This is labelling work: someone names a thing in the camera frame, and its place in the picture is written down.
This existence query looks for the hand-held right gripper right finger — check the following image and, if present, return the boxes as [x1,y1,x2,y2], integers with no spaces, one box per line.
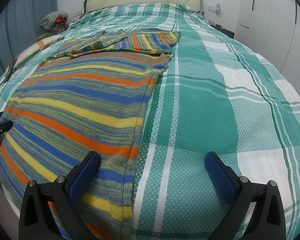
[204,151,287,240]

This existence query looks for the blue curtain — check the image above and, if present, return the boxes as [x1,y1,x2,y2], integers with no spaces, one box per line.
[0,0,58,90]

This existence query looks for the grey knitted cloth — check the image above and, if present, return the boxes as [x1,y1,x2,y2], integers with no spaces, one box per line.
[39,11,68,30]

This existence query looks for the dark wooden nightstand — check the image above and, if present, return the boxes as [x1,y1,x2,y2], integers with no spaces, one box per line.
[210,24,235,39]

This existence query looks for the white wardrobe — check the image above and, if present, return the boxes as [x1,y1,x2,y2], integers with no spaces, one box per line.
[234,0,300,85]

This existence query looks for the brown printed packet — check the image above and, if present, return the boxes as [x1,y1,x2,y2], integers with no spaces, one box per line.
[5,58,18,80]

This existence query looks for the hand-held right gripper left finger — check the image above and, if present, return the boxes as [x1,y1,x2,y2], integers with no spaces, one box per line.
[19,151,101,240]

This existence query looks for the green plaid blanket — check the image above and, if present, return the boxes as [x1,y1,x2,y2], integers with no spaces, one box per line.
[0,3,300,240]

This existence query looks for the white wall socket panel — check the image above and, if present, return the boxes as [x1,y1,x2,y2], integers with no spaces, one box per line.
[207,4,225,15]

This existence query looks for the striped knitted sweater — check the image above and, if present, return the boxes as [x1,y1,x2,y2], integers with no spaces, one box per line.
[0,28,182,240]

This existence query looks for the cream patterned pillow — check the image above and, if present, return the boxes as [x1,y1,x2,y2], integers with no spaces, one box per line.
[14,35,65,68]

